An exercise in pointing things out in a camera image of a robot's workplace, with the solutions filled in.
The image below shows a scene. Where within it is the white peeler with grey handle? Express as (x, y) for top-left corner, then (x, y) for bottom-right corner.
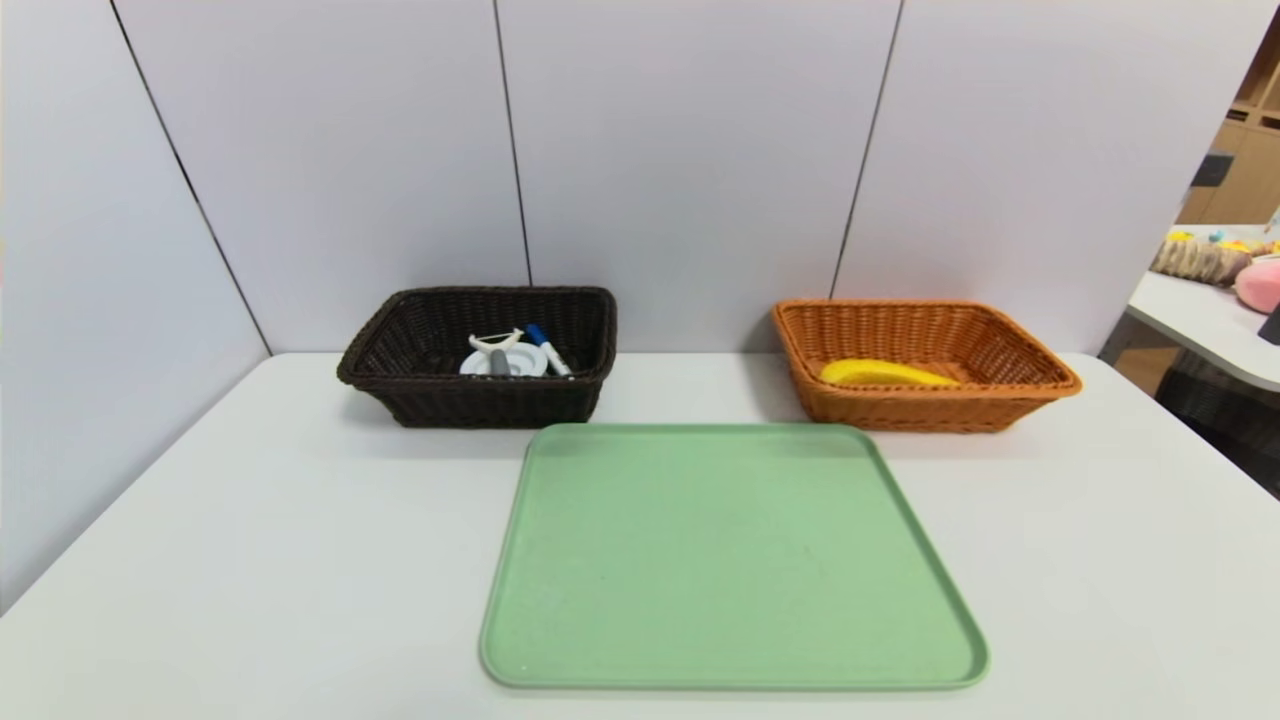
(467, 327), (526, 378)

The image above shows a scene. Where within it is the clear tape roll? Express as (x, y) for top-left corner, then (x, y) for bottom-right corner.
(459, 343), (549, 378)

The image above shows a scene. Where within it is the green plastic tray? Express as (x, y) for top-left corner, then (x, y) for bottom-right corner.
(478, 421), (991, 691)

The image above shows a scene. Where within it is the wooden cabinet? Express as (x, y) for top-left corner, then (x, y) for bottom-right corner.
(1175, 20), (1280, 226)

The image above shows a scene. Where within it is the pink plush toy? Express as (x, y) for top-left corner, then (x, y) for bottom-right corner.
(1233, 255), (1280, 313)

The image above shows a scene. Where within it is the brown striped plush toy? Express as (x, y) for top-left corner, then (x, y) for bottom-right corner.
(1150, 232), (1256, 289)

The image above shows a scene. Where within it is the orange wicker basket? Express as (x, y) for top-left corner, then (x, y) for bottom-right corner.
(770, 298), (1083, 433)

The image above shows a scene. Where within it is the dark brown wicker basket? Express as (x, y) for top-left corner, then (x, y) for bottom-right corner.
(336, 285), (618, 429)

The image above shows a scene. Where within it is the yellow banana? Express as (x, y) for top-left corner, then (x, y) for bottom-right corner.
(819, 358), (963, 389)

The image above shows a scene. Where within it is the blue and white marker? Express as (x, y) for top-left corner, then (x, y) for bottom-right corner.
(525, 323), (574, 379)

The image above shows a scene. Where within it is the white background table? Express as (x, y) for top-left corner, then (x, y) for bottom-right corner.
(1100, 225), (1280, 393)

